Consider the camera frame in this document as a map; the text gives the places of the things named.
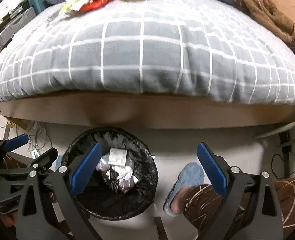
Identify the white power strip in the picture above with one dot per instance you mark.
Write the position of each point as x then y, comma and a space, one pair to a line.
35, 153

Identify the grey hard suitcase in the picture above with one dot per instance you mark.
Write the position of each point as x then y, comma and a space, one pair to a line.
14, 26

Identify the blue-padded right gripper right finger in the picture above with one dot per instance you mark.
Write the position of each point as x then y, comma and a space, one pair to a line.
262, 217

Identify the yellow white snack bag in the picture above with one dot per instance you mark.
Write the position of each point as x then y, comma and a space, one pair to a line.
74, 5

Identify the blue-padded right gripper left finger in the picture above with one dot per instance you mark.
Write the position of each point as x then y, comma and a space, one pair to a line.
36, 218

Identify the right light blue slipper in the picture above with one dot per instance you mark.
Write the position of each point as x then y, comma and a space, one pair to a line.
189, 178

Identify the brown fleece garment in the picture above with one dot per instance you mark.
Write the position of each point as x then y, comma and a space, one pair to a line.
266, 13

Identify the white cardboard box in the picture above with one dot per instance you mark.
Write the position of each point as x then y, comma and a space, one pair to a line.
117, 157

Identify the teal suitcase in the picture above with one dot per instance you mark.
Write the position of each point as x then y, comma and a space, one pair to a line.
39, 5

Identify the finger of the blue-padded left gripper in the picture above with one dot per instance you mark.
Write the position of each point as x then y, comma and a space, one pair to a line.
16, 142
44, 161

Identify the grey checked mattress sheet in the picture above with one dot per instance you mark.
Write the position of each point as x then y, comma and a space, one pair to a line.
187, 47

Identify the silver foil snack wrapper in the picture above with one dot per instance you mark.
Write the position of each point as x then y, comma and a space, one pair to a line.
117, 177

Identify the black-lined round trash bin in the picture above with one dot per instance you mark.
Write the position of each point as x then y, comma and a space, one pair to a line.
97, 198

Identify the wooden bed frame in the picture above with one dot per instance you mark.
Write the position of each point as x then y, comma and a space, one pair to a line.
151, 110

